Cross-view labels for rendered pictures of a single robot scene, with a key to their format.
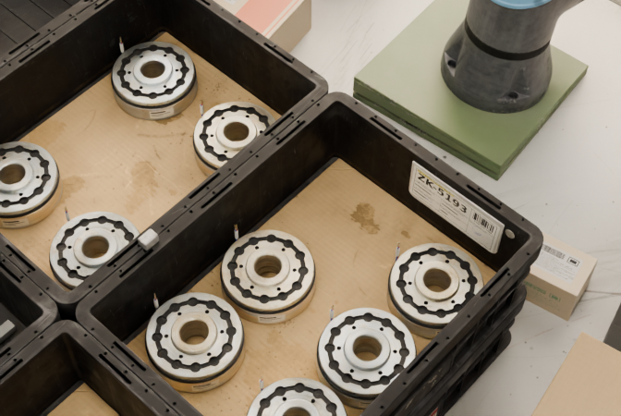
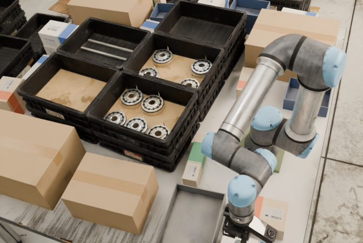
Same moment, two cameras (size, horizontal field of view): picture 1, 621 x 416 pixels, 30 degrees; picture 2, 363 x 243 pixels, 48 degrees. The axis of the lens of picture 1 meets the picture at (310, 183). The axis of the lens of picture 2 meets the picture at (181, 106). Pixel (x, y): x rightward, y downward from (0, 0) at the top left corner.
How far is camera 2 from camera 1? 1.37 m
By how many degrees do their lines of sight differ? 48
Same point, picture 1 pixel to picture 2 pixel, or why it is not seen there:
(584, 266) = (192, 178)
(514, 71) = (249, 142)
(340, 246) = (168, 117)
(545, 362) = (168, 183)
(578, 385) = (136, 168)
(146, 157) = (180, 76)
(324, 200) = (180, 110)
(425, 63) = not seen: hidden behind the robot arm
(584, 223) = (219, 183)
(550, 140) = not seen: hidden behind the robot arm
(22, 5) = (217, 40)
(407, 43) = not seen: hidden behind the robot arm
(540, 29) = (254, 135)
